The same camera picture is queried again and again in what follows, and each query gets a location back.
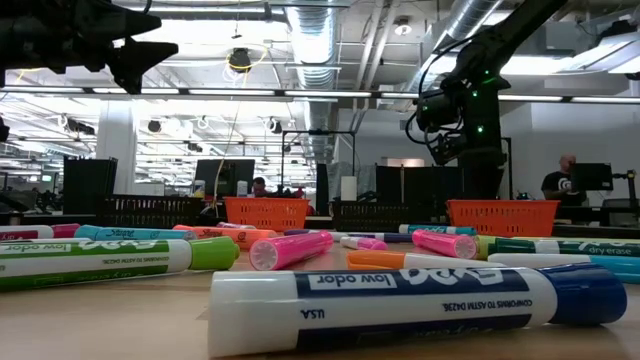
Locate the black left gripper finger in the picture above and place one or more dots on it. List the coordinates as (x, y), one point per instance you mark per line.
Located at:
(142, 60)
(135, 22)

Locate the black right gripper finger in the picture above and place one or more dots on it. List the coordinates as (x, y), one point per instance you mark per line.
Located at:
(492, 184)
(471, 184)

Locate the teal Expo marker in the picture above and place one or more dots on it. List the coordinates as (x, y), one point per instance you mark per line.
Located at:
(435, 229)

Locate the pink highlighter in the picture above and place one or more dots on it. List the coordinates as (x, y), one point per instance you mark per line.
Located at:
(445, 243)
(292, 250)

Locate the dark green Expo marker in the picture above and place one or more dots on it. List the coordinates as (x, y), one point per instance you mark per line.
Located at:
(565, 248)

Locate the blue Expo marker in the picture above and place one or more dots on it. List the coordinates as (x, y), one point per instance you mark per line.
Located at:
(415, 310)

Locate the blue Sharpie highlighter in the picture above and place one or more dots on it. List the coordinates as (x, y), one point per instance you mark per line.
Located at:
(135, 233)

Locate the pink wide marker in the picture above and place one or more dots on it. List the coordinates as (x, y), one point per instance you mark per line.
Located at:
(235, 225)

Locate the orange Sharpie highlighter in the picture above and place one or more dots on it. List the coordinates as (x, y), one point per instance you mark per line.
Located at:
(225, 236)

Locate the red Expo marker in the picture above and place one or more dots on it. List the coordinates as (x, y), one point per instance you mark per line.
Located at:
(25, 231)

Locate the light green Expo marker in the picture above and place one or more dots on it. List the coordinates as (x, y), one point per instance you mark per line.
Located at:
(115, 262)

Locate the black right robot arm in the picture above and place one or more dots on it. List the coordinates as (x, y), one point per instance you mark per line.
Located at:
(515, 25)

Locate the black monitor on arm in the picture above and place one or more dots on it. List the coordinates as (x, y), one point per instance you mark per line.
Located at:
(595, 176)

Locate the orange slotted plastic basket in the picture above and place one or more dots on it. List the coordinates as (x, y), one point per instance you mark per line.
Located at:
(502, 218)
(266, 214)

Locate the person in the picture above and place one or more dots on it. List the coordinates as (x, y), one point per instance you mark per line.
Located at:
(562, 182)
(259, 186)

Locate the black partition panel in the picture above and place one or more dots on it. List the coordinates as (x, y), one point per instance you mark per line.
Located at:
(87, 185)
(400, 182)

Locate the white building column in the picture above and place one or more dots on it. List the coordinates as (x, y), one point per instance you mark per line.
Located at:
(116, 145)

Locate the blue-capped white thin marker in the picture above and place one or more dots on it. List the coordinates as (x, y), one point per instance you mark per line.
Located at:
(550, 261)

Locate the black slotted plastic basket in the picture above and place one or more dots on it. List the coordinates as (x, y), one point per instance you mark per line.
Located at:
(372, 216)
(150, 212)

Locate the pink-capped white thin marker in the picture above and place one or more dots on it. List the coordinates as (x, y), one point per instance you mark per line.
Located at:
(367, 244)

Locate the white cylinder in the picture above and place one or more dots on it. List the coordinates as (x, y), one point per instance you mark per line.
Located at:
(348, 188)

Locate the black desk monitor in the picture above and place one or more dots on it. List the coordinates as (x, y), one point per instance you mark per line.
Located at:
(230, 175)

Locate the round ceiling fixture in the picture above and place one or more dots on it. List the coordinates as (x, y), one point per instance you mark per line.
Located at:
(402, 27)

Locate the LED light bar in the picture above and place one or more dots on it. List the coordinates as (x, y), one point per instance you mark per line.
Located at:
(325, 94)

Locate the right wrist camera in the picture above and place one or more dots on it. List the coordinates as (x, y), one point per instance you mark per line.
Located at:
(447, 149)

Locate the black ceiling-mounted camera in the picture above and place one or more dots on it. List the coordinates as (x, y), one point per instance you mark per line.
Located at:
(240, 59)

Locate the silver ventilation duct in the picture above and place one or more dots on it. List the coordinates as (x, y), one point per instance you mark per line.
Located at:
(465, 22)
(314, 50)

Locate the black background frame rig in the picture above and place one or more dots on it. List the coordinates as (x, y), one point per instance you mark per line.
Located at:
(317, 132)

